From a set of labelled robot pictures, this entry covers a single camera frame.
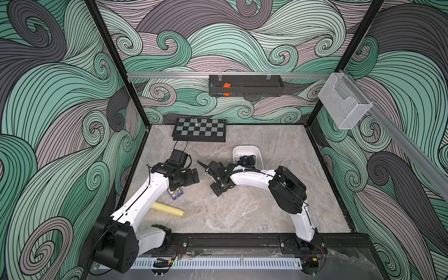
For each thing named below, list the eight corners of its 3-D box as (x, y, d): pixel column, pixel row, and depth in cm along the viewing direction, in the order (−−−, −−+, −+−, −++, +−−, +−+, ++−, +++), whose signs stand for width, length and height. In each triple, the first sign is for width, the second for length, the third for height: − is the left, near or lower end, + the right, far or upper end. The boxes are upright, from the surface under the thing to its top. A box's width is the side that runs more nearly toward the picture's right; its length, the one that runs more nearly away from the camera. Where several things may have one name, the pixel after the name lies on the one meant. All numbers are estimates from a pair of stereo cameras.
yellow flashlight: (151, 209, 85) (149, 207, 83) (154, 202, 87) (152, 201, 86) (182, 217, 83) (182, 216, 81) (185, 211, 85) (184, 209, 83)
